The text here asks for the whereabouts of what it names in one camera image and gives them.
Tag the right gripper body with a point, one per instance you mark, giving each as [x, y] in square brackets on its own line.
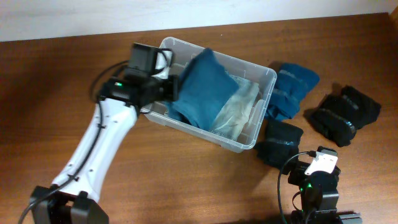
[300, 180]

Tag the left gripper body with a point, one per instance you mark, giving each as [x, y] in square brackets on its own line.
[173, 88]

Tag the dark blue jeans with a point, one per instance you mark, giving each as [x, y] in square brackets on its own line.
[205, 87]

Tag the black bundle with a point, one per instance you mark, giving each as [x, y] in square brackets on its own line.
[340, 116]
[281, 143]

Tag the clear plastic storage container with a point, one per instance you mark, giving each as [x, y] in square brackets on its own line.
[266, 77]

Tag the light grey jeans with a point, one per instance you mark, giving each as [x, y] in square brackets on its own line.
[235, 113]

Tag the teal shirt bundle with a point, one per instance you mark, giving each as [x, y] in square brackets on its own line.
[293, 83]

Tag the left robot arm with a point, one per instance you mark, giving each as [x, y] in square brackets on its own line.
[74, 194]

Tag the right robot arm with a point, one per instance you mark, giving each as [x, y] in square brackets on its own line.
[318, 193]

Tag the grey base clamp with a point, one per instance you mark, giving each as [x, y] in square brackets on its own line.
[352, 218]

